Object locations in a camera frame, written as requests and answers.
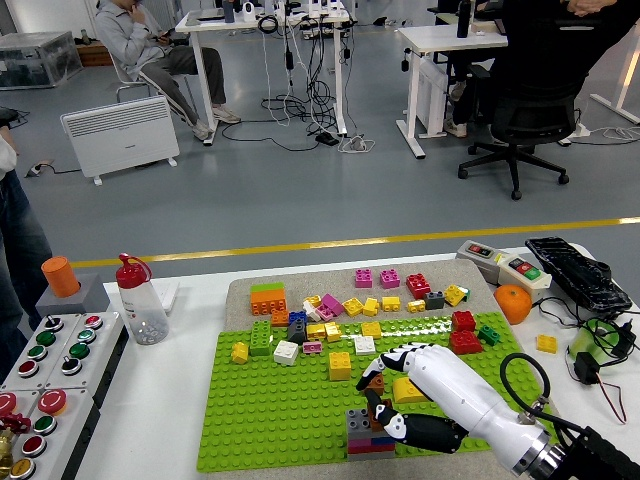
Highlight tall yellow brick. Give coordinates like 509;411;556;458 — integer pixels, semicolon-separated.
328;351;353;383

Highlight white box with green buttons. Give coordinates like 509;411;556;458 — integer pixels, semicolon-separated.
0;313;83;393
43;311;130;401

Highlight white chair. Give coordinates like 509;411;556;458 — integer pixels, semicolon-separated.
107;47;199;106

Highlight magenta sloped brick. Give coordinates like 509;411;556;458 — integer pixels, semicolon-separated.
320;292;346;317

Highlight black office chair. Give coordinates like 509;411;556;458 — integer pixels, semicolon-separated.
456;19;631;202

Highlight orange fruit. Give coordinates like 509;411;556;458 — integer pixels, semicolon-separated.
493;283;533;326

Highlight grey studded brick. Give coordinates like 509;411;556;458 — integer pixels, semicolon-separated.
346;408;374;434

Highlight wooden crate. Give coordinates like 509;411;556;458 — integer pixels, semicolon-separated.
76;42;114;68

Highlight green studded baseplate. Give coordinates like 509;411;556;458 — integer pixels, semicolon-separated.
196;309;567;475

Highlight white floor adapter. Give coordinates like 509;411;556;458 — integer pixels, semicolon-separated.
341;133;377;155

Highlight black power plug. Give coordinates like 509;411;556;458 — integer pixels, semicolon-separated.
608;319;639;359

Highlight black plastic-wrapped device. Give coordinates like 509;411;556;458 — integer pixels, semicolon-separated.
524;235;634;319

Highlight tall lime green brick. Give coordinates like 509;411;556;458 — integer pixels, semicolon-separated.
249;319;274;358

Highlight small black module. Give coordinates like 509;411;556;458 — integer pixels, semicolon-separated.
573;351;601;386

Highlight black floor cables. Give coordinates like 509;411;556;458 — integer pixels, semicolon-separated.
0;106;32;126

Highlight white ribbed panel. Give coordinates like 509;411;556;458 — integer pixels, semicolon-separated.
413;58;449;140

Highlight brown brick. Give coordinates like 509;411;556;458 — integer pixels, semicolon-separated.
361;372;387;397
366;398;395;432

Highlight yellow curved brick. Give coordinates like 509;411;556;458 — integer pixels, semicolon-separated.
392;375;431;405

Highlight large orange brick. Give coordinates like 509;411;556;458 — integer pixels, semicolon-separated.
249;289;289;317

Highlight white desk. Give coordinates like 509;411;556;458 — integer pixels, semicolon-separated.
174;8;359;147
589;4;640;126
395;24;511;161

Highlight orange cylinder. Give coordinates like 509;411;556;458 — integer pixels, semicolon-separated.
40;255;83;300

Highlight black cable bundle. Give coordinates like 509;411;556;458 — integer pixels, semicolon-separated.
257;14;361;151

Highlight floor socket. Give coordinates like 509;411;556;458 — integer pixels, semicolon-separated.
24;159;56;180

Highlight wide red brick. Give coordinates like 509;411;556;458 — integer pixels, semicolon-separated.
448;328;485;356

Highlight black bottle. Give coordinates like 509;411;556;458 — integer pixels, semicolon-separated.
455;0;474;40

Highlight brass fitting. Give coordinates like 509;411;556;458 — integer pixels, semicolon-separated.
0;428;17;479

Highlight grey station red black buttons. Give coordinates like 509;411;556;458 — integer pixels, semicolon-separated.
455;239;506;286

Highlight red wire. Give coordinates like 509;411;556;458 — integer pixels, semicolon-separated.
597;373;628;425

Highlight red valve handle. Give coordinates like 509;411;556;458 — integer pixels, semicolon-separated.
0;411;33;436

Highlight white switch plate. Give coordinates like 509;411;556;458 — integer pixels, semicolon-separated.
148;278;181;316

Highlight white panel heater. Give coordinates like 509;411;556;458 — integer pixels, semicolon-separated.
59;95;182;188

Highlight dark grey sloped brick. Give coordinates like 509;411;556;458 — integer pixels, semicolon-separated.
286;319;309;346

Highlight white power strip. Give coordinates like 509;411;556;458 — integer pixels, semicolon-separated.
557;122;594;147

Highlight white box with mushroom button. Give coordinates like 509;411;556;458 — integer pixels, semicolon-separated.
0;388;43;441
9;387;104;480

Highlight person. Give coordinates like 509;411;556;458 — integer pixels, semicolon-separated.
94;0;242;142
0;117;54;374
443;0;640;140

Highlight grey station red green buttons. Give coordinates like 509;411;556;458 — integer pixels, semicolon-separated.
492;252;553;304

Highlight grey block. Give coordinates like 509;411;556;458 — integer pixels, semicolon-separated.
35;272;111;318

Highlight clear bottle red cap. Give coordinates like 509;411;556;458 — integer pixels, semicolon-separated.
115;252;171;347

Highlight green tape roll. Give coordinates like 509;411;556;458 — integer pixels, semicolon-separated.
569;318;622;365

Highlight white black-fingered right robot hand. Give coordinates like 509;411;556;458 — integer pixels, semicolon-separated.
355;341;551;476

